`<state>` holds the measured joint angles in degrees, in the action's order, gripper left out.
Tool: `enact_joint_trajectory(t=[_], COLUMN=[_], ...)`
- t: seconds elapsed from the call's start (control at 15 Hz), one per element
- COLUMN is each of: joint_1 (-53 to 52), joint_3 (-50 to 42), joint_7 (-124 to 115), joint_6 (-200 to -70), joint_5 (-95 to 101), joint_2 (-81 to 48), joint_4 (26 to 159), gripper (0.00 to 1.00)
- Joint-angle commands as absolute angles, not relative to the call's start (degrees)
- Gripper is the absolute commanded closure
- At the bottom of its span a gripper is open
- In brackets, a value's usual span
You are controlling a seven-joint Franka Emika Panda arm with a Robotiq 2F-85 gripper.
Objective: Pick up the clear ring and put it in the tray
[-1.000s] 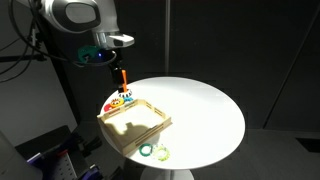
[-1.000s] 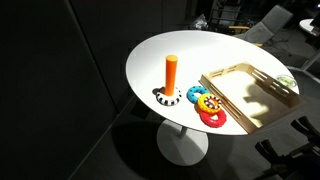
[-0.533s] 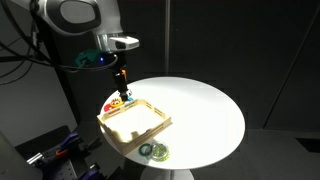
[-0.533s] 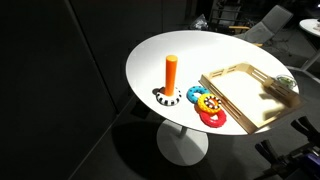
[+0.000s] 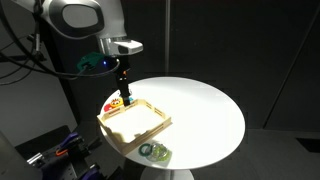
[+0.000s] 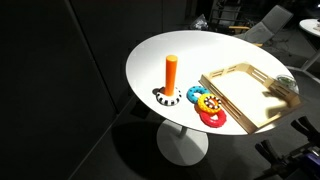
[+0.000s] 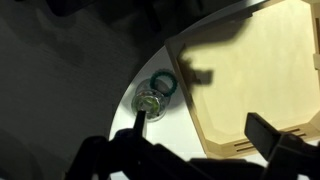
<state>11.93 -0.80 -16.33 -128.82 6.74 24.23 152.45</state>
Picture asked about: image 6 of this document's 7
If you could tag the dark metal rack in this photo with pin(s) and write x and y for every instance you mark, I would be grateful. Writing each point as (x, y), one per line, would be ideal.
(226, 11)

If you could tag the light wooden tray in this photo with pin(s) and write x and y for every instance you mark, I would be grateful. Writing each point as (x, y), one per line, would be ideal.
(246, 96)

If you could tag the grey chair with wooden arms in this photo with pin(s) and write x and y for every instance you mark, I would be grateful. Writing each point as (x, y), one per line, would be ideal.
(266, 28)

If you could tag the orange stacking peg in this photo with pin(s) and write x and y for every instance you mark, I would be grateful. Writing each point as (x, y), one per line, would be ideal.
(171, 75)

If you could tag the white table pedestal base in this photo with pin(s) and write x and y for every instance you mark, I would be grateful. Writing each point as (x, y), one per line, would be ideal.
(181, 145)

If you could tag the white round side table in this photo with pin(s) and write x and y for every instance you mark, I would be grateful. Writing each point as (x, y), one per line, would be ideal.
(310, 26)

